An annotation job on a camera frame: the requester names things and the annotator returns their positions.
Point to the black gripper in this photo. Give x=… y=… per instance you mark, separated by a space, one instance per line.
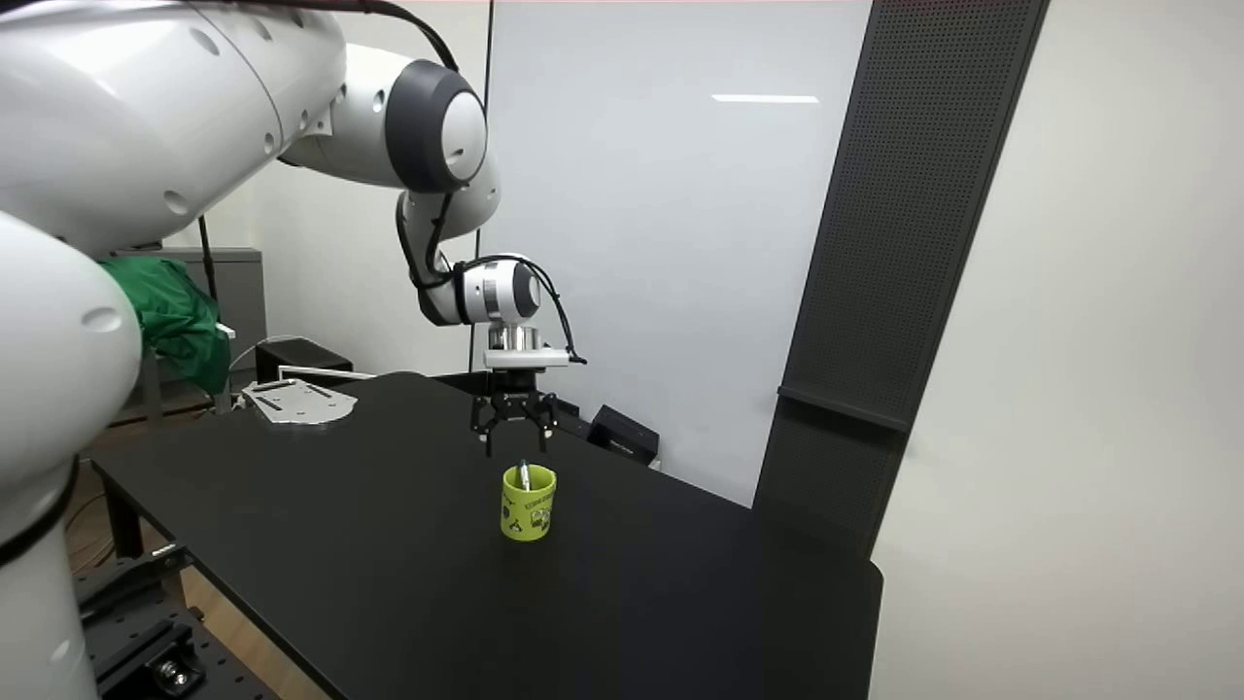
x=513 y=393

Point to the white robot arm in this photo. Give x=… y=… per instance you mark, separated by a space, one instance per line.
x=119 y=124

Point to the yellow-green mug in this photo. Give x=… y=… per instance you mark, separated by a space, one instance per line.
x=525 y=515

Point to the white flat mounting plate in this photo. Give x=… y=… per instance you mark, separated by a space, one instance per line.
x=300 y=402

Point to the small black box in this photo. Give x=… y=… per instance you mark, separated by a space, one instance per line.
x=297 y=351

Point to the whiteboard panel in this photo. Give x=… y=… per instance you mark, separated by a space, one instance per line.
x=665 y=159

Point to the green cloth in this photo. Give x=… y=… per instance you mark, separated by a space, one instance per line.
x=175 y=317

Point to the black perforated breadboard table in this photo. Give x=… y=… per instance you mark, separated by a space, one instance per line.
x=154 y=648

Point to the black vertical pillar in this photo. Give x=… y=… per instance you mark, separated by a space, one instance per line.
x=931 y=111

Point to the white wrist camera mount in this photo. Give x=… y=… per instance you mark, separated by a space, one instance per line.
x=518 y=349

